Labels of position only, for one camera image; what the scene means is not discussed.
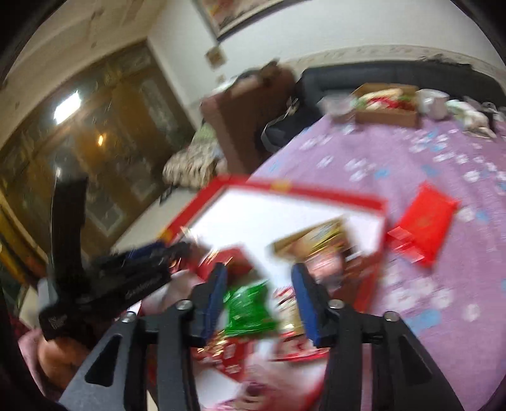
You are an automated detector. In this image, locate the person's left forearm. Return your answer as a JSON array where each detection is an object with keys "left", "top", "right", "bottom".
[{"left": 18, "top": 326, "right": 103, "bottom": 400}]

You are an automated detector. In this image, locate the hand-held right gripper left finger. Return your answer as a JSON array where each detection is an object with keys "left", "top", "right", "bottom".
[{"left": 59, "top": 263, "right": 230, "bottom": 411}]

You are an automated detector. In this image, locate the black bag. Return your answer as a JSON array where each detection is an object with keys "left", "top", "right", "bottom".
[{"left": 260, "top": 105, "right": 330, "bottom": 156}]

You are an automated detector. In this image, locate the red gift box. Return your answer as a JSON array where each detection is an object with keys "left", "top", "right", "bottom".
[{"left": 164, "top": 174, "right": 390, "bottom": 409}]

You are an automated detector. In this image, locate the white cloth bundle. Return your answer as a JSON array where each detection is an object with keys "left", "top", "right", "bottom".
[{"left": 447, "top": 99, "right": 499, "bottom": 139}]

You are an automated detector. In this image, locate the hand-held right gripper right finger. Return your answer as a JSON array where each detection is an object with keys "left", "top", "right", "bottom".
[{"left": 290, "top": 263, "right": 465, "bottom": 411}]

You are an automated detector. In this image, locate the clear plastic cup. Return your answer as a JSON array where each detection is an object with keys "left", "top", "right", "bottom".
[{"left": 319, "top": 96, "right": 357, "bottom": 120}]

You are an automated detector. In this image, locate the purple floral tablecloth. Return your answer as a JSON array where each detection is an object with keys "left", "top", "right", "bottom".
[{"left": 245, "top": 114, "right": 506, "bottom": 411}]

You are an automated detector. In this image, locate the yellow snack packet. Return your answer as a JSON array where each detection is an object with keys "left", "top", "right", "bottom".
[{"left": 272, "top": 220, "right": 358, "bottom": 258}]

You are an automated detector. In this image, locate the brown chair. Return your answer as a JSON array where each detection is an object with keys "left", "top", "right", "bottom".
[{"left": 201, "top": 61, "right": 298, "bottom": 175}]

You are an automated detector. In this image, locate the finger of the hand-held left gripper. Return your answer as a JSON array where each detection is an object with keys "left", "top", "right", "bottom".
[
  {"left": 96, "top": 253, "right": 187, "bottom": 277},
  {"left": 114, "top": 241, "right": 194, "bottom": 259}
]

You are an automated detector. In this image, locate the framed painting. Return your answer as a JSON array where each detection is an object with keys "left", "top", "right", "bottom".
[{"left": 193, "top": 0, "right": 313, "bottom": 42}]

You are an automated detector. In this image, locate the dark wooden cabinet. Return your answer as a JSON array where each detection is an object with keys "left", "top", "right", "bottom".
[{"left": 0, "top": 43, "right": 196, "bottom": 277}]

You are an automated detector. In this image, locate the cardboard box of snacks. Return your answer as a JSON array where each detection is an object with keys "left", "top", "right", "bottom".
[{"left": 351, "top": 82, "right": 420, "bottom": 128}]

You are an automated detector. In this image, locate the floral cloth pile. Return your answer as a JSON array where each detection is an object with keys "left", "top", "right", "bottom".
[{"left": 163, "top": 122, "right": 223, "bottom": 187}]

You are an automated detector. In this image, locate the grey pouch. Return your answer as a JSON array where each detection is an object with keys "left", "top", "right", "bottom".
[{"left": 416, "top": 89, "right": 450, "bottom": 120}]

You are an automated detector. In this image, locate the black sofa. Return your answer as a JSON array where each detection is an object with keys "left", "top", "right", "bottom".
[{"left": 296, "top": 62, "right": 477, "bottom": 119}]

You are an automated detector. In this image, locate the red white snack packet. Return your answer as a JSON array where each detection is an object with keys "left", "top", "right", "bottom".
[{"left": 194, "top": 333, "right": 254, "bottom": 381}]

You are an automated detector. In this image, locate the green snack packet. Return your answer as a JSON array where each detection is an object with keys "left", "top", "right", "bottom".
[{"left": 222, "top": 280, "right": 280, "bottom": 337}]

